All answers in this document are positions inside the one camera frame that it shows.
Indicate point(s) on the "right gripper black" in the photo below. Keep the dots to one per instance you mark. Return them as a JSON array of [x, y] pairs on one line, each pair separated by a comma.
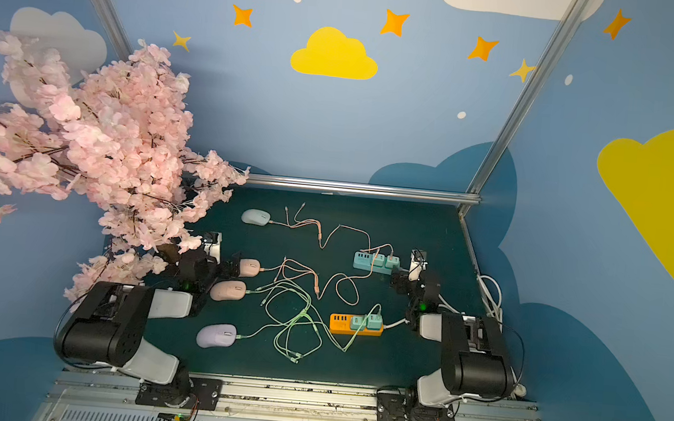
[[402, 279]]

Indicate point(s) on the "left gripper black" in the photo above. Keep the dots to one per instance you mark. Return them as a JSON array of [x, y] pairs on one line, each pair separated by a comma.
[[227, 264]]

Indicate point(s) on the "lavender wireless mouse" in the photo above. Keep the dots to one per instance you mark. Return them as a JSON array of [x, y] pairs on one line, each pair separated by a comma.
[[217, 336]]

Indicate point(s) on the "orange power strip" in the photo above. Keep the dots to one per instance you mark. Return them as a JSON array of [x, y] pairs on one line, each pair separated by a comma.
[[339, 324]]

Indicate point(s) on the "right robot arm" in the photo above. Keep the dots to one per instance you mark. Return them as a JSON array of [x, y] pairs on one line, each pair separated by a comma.
[[475, 363]]

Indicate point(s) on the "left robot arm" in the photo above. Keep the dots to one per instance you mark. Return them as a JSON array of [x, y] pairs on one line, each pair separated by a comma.
[[107, 329]]

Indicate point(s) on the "pink mouse lower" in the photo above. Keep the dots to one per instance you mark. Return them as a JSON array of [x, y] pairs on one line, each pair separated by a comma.
[[228, 290]]

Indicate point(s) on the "pink mouse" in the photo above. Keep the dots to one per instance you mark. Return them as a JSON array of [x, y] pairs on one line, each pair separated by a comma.
[[228, 290], [249, 268]]

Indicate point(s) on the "pink mouse upper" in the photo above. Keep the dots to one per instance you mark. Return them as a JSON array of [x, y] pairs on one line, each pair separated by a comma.
[[249, 268]]

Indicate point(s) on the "teal power strip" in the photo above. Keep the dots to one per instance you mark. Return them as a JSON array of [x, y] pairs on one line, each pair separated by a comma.
[[364, 261]]

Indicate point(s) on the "pink cherry blossom tree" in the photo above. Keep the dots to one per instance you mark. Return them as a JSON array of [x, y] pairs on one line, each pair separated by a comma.
[[120, 139]]

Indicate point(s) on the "pale blue wireless mouse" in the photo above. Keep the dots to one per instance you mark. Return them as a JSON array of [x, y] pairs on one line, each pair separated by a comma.
[[259, 218]]

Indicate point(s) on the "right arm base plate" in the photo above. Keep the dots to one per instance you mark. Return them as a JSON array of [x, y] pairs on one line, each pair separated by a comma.
[[401, 404]]

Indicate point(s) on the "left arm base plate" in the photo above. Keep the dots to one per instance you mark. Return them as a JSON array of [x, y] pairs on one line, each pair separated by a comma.
[[191, 392]]

